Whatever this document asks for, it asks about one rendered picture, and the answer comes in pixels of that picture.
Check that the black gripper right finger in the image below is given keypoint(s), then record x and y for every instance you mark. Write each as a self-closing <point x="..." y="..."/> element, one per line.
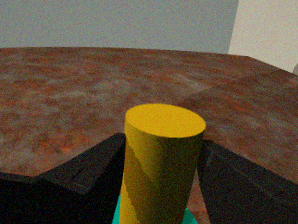
<point x="237" y="191"/>

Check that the cyan circle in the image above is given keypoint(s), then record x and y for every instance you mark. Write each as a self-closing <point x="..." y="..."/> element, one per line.
<point x="188" y="217"/>

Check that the yellow tall cylinder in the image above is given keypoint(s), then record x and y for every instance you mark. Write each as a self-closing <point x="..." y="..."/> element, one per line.
<point x="163" y="143"/>

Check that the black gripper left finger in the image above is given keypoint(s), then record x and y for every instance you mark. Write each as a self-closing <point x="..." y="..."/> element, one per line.
<point x="84" y="190"/>

